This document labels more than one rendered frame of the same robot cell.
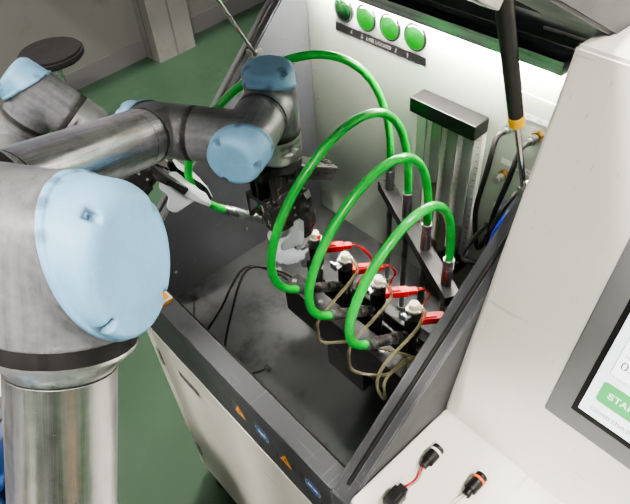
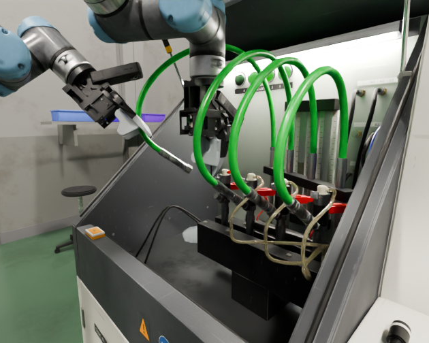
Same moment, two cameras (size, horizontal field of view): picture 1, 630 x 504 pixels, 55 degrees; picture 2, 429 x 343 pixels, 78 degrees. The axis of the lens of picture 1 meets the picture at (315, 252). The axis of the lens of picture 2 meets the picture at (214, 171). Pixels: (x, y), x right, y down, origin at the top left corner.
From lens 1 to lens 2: 67 cm
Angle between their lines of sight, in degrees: 35
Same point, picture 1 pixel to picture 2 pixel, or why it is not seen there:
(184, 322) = (109, 246)
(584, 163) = not seen: outside the picture
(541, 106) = (381, 70)
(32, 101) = (39, 34)
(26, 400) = not seen: outside the picture
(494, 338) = not seen: outside the picture
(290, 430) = (202, 323)
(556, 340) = not seen: outside the picture
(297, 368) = (203, 303)
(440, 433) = (389, 316)
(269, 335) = (179, 280)
